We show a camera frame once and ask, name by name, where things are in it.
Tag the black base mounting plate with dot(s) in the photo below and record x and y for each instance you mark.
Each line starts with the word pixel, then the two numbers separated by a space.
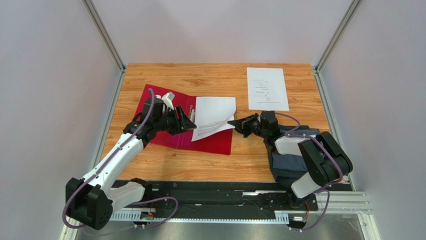
pixel 222 200

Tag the metal folder clip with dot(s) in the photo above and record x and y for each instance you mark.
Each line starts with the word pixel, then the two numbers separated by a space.
pixel 192 113

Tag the white printed paper sheet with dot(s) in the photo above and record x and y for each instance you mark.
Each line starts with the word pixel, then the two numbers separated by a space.
pixel 212 115

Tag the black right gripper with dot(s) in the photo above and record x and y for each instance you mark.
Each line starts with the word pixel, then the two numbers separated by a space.
pixel 251 124

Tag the left aluminium corner post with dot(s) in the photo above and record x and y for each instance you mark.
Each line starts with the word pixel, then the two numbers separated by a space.
pixel 98 22

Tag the red plastic folder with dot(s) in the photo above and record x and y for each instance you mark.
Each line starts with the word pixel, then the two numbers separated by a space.
pixel 218 143

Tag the right aluminium corner post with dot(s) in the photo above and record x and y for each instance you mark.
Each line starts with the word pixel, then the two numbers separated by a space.
pixel 341 28

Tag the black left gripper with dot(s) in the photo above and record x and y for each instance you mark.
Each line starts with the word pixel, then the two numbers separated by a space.
pixel 182 123

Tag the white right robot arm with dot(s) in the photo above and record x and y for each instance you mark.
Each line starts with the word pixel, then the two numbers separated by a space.
pixel 326 161

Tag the aluminium corner post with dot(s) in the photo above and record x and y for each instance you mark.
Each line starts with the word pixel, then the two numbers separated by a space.
pixel 98 22
pixel 341 28

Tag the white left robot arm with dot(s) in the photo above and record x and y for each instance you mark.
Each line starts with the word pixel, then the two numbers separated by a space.
pixel 106 173

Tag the dark blue folded cloth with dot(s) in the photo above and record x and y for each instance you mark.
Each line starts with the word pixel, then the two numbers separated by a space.
pixel 288 169

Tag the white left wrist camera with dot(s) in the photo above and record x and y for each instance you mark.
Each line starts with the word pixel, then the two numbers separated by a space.
pixel 167 101

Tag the aluminium frame rail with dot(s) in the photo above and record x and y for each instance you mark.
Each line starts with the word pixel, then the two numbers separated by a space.
pixel 333 201

